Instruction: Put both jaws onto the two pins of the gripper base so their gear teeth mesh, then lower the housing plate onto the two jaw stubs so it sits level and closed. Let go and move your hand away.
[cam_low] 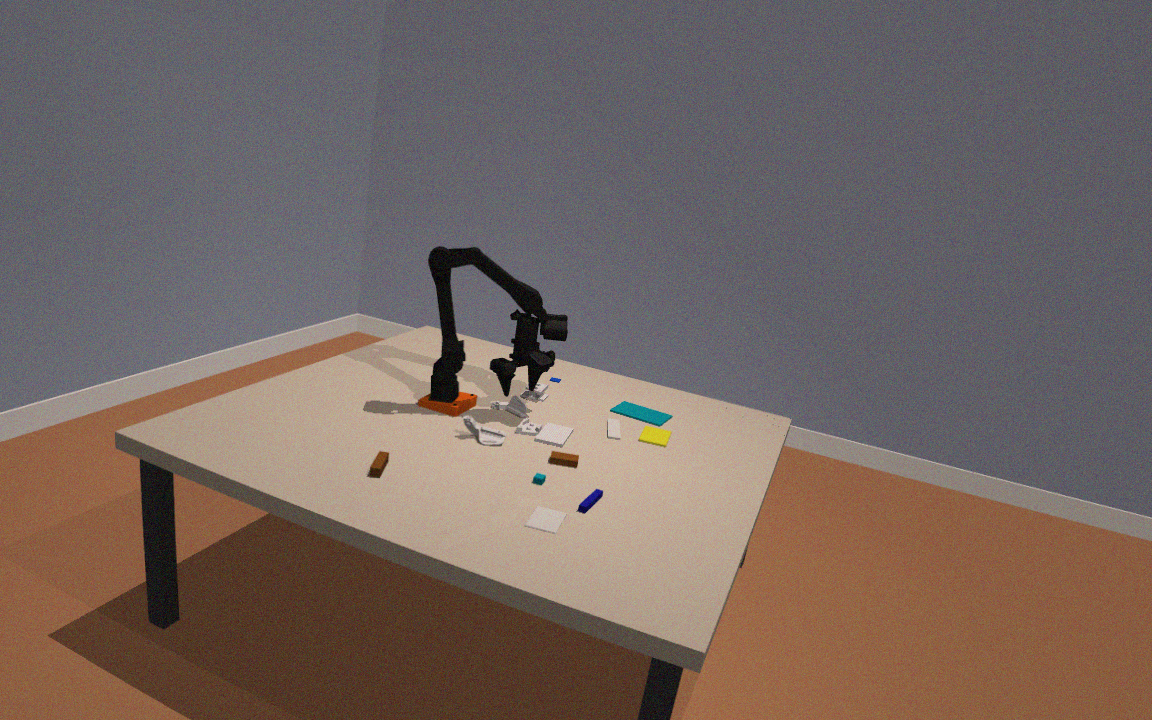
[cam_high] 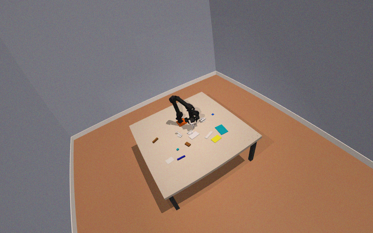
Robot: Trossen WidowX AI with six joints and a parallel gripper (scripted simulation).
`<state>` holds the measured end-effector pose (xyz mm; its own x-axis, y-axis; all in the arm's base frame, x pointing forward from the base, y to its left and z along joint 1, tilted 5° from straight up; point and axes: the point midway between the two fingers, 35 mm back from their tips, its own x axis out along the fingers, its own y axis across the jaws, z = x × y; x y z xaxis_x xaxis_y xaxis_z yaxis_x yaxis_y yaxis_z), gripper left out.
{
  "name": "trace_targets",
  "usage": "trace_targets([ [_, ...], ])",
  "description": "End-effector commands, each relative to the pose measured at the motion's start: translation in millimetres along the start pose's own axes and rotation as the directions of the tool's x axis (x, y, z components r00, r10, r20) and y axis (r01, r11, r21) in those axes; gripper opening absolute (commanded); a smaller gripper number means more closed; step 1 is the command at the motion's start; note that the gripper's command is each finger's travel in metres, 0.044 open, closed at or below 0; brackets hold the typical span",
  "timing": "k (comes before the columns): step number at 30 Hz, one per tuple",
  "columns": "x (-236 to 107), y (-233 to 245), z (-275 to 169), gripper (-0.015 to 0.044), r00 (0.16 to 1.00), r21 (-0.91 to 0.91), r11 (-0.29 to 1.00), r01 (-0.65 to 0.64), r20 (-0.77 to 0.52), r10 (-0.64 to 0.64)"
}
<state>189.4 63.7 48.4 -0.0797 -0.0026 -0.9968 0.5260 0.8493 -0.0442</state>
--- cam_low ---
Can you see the yellow flat plate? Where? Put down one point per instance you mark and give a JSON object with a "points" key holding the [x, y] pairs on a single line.
{"points": [[655, 436]]}

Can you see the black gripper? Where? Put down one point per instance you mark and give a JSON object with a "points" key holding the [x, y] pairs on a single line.
{"points": [[505, 369]]}

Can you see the dark blue rectangular bar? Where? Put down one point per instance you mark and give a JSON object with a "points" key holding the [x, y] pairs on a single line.
{"points": [[595, 496]]}

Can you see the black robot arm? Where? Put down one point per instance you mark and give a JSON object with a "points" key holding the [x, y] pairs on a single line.
{"points": [[444, 384]]}

